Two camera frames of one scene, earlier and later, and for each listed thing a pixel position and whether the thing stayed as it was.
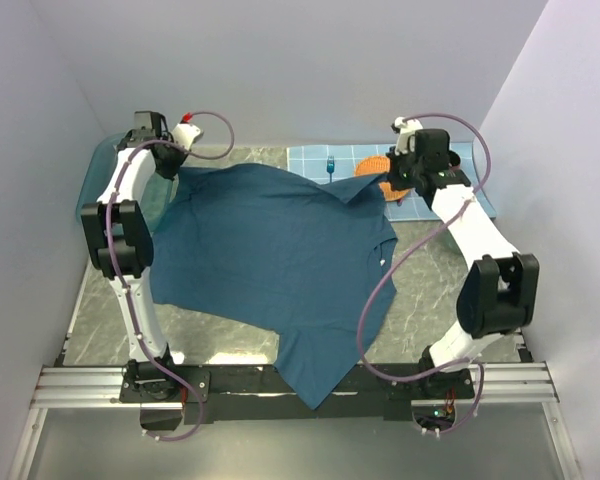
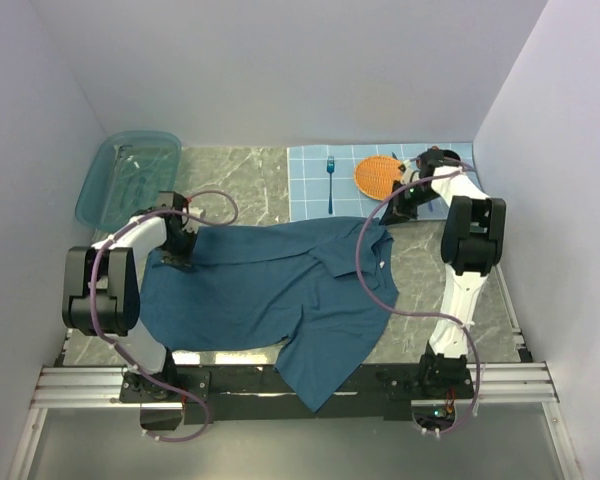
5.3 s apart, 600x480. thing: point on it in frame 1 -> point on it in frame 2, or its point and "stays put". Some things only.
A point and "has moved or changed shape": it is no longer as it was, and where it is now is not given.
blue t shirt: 306,256 has moved or changed shape
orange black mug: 454,160 stays put
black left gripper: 170,173 -> 183,259
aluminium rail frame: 61,387 stays put
